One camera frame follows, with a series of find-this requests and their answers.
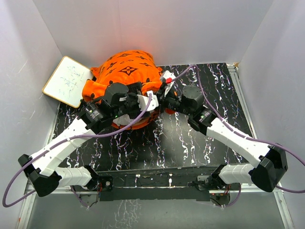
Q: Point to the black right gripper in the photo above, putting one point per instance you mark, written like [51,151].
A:
[162,99]

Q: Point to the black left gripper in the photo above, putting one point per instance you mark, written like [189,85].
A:
[134,89]

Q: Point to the white pillow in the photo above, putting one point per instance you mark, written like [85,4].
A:
[122,120]

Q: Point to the orange patterned plush pillowcase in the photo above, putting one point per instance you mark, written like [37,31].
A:
[126,67]

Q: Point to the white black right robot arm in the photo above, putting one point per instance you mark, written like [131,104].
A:
[266,164]

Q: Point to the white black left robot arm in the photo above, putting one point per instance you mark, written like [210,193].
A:
[119,109]

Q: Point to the small white dry-erase board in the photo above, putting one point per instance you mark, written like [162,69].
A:
[67,82]

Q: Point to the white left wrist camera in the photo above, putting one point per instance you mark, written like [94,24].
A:
[149,102]

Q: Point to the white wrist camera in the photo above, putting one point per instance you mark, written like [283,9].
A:
[167,78]
[149,102]

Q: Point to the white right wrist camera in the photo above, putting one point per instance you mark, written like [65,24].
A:
[167,78]

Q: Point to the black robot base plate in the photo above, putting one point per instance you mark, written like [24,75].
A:
[160,183]

